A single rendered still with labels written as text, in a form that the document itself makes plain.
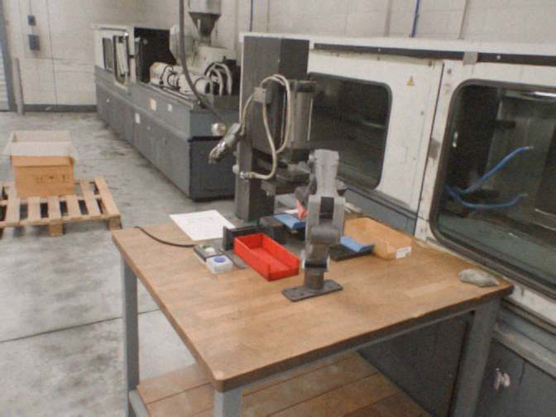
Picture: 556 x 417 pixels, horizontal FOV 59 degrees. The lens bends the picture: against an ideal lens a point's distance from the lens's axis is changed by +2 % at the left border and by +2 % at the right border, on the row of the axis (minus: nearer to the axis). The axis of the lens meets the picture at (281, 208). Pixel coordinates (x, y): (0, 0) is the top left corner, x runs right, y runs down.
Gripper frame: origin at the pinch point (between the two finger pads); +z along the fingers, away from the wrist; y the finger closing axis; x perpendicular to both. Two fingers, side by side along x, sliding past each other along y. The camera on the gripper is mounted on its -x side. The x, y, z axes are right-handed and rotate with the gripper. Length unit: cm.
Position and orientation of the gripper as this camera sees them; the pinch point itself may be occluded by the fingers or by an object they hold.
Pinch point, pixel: (301, 216)
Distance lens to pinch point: 159.0
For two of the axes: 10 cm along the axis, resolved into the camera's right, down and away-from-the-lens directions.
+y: -4.4, -7.5, 5.0
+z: -3.3, 6.5, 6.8
